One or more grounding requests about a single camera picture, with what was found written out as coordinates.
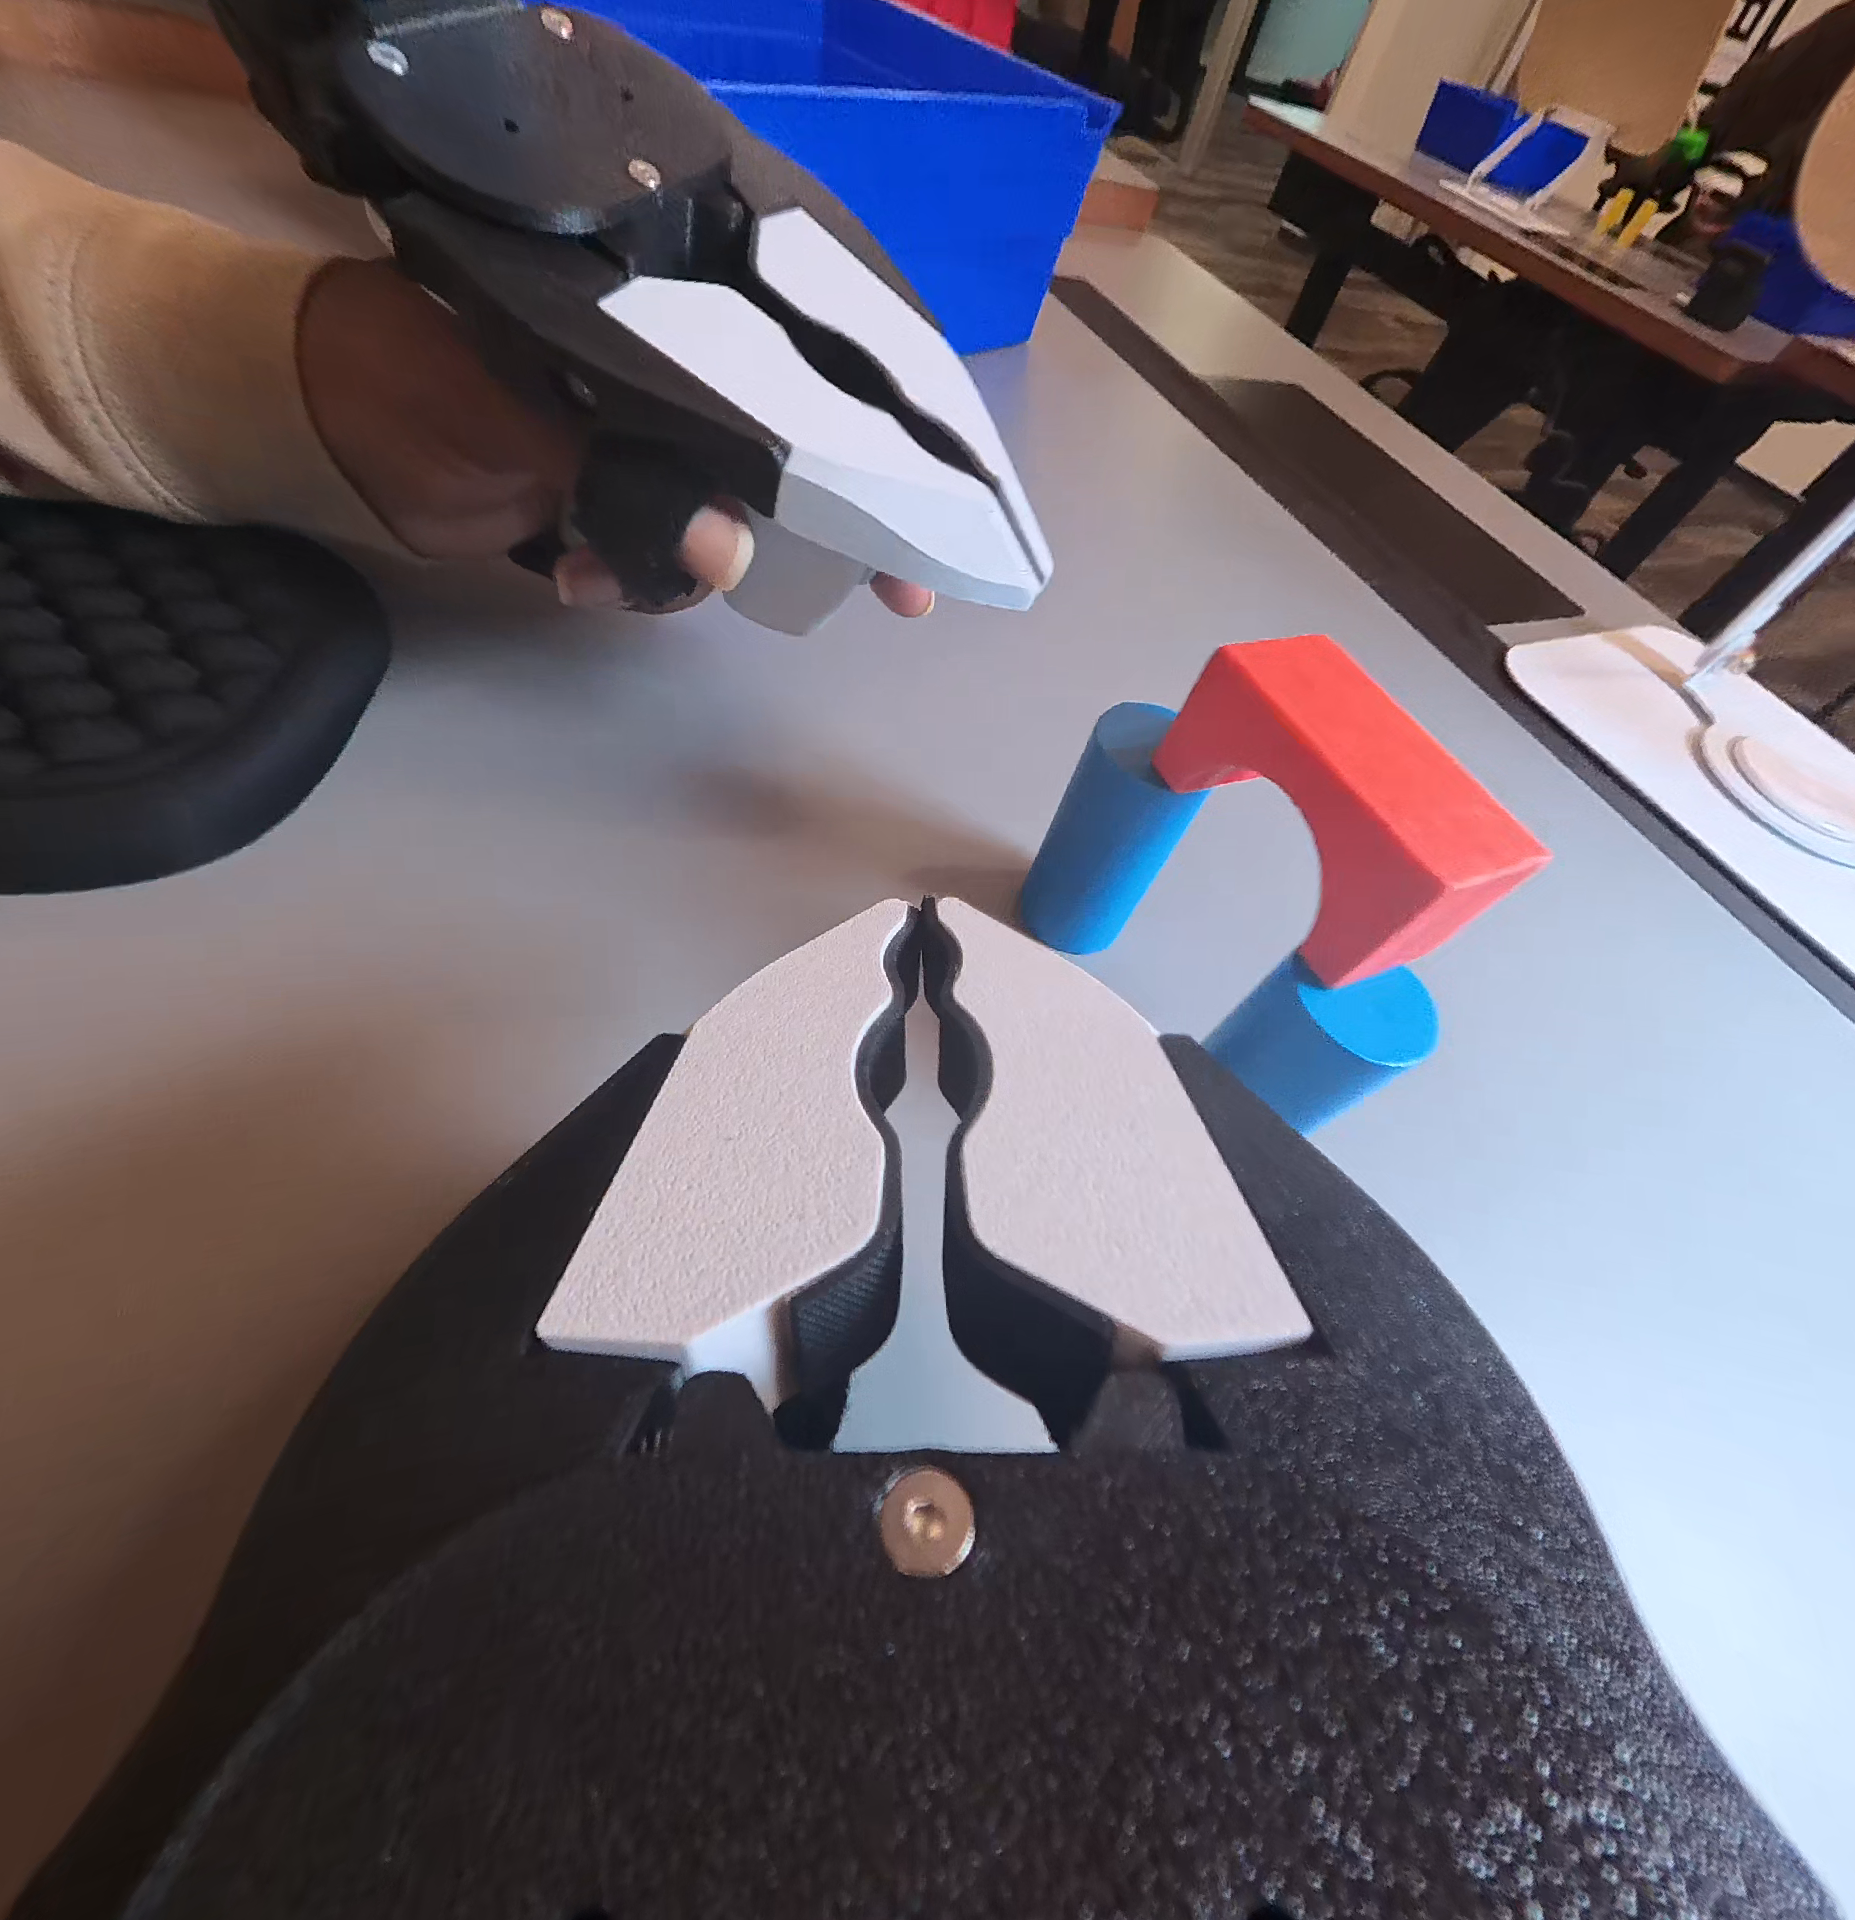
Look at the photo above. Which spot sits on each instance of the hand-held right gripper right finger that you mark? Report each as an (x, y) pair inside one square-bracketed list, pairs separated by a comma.
[(1123, 1186)]

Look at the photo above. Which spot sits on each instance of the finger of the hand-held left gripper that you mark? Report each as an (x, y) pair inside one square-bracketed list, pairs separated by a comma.
[(761, 382), (853, 300)]

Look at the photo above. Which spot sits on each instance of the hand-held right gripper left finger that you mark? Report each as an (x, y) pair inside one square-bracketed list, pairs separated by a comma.
[(734, 1170)]

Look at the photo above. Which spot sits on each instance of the blue plastic bin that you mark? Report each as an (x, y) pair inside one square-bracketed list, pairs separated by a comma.
[(928, 180), (1812, 295), (1467, 128)]

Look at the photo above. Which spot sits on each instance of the blue wooden cylinder block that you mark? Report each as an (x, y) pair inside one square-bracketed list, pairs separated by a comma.
[(1106, 856), (1333, 1050)]

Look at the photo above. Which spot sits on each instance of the red wooden arch block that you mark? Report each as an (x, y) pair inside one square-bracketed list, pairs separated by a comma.
[(1375, 796)]

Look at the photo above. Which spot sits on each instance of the person's left hand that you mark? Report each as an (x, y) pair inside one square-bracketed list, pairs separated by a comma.
[(416, 433)]

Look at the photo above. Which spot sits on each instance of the red plastic bin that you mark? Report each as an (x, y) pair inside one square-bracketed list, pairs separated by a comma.
[(963, 15)]

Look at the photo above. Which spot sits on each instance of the black mesh wrist rest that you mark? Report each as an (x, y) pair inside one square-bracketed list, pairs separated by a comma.
[(147, 690)]

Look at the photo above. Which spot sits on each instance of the wooden desk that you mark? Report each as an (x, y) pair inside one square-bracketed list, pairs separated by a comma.
[(1541, 278)]

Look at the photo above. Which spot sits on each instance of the white document stand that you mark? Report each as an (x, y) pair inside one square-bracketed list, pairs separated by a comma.
[(1648, 705)]

